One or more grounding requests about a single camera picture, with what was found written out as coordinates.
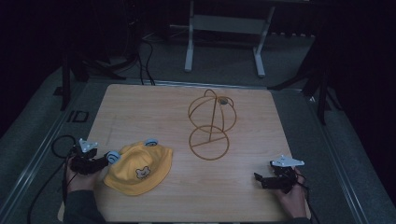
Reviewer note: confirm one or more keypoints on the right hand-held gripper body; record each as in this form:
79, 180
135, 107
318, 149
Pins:
284, 177

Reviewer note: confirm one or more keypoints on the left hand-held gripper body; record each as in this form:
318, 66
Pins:
83, 162

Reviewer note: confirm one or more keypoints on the yellow bear-eared bucket hat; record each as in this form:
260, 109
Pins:
140, 169

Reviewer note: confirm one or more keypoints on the person's left hand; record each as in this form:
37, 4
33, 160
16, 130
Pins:
81, 181

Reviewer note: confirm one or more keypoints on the person's right hand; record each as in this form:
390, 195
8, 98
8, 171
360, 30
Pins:
292, 202

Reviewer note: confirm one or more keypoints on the black tripod stand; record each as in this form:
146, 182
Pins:
81, 67
320, 77

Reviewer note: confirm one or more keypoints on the white metal table frame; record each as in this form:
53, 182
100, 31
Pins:
227, 24

